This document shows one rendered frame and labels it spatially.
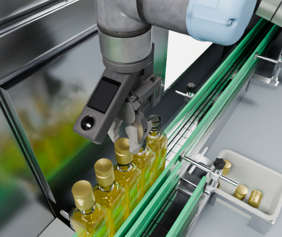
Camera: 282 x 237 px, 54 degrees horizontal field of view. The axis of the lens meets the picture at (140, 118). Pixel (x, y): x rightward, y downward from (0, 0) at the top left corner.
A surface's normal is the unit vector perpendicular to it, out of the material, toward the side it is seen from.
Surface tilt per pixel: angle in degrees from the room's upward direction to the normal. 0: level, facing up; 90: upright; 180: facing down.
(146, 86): 0
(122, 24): 90
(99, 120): 32
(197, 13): 83
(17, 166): 90
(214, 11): 77
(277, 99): 0
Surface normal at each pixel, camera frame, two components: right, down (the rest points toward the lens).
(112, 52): -0.39, 0.64
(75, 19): 0.82, 0.40
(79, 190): 0.00, -0.71
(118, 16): -0.11, 0.70
